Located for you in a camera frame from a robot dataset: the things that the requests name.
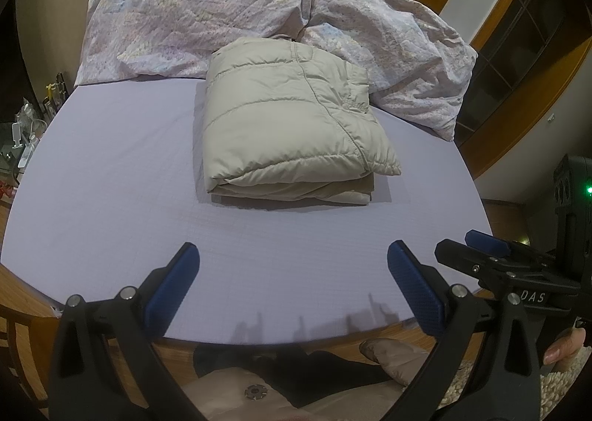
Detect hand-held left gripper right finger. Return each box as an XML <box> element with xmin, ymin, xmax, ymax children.
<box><xmin>387</xmin><ymin>240</ymin><xmax>542</xmax><ymax>421</ymax></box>

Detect bed with lavender sheet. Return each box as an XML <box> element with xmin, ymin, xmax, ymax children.
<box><xmin>0</xmin><ymin>74</ymin><xmax>495</xmax><ymax>357</ymax></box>

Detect floral quilt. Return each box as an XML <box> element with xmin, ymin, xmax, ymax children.
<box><xmin>74</xmin><ymin>0</ymin><xmax>479</xmax><ymax>142</ymax></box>

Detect person's right hand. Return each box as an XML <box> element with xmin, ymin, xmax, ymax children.
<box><xmin>543</xmin><ymin>327</ymin><xmax>590</xmax><ymax>366</ymax></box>

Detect person's beige coat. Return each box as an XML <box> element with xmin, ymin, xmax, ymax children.
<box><xmin>182</xmin><ymin>365</ymin><xmax>408</xmax><ymax>421</ymax></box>

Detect wooden framed glass door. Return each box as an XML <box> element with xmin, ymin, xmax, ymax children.
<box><xmin>455</xmin><ymin>0</ymin><xmax>592</xmax><ymax>177</ymax></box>

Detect padded slipper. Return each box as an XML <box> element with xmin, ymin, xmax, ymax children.
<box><xmin>360</xmin><ymin>338</ymin><xmax>433</xmax><ymax>387</ymax></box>

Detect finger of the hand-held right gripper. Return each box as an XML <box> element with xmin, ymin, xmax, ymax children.
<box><xmin>465</xmin><ymin>230</ymin><xmax>553</xmax><ymax>267</ymax></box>
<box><xmin>435</xmin><ymin>238</ymin><xmax>523</xmax><ymax>294</ymax></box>

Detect wooden chair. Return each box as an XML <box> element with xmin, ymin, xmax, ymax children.
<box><xmin>0</xmin><ymin>304</ymin><xmax>53</xmax><ymax>421</ymax></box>

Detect person's black pants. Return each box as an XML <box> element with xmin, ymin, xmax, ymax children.
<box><xmin>192</xmin><ymin>342</ymin><xmax>403</xmax><ymax>409</ymax></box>

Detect white phone stand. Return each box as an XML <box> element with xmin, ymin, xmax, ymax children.
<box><xmin>9</xmin><ymin>122</ymin><xmax>47</xmax><ymax>168</ymax></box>

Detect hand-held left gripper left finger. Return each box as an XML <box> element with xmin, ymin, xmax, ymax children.
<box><xmin>48</xmin><ymin>243</ymin><xmax>201</xmax><ymax>421</ymax></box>

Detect glass bedside table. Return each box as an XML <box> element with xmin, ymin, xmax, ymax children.
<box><xmin>0</xmin><ymin>97</ymin><xmax>47</xmax><ymax>218</ymax></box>

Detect yellow bottles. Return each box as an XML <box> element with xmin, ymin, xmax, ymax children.
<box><xmin>41</xmin><ymin>73</ymin><xmax>70</xmax><ymax>117</ymax></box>

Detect beige puffer jacket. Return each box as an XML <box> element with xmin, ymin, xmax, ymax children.
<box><xmin>192</xmin><ymin>36</ymin><xmax>402</xmax><ymax>208</ymax></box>

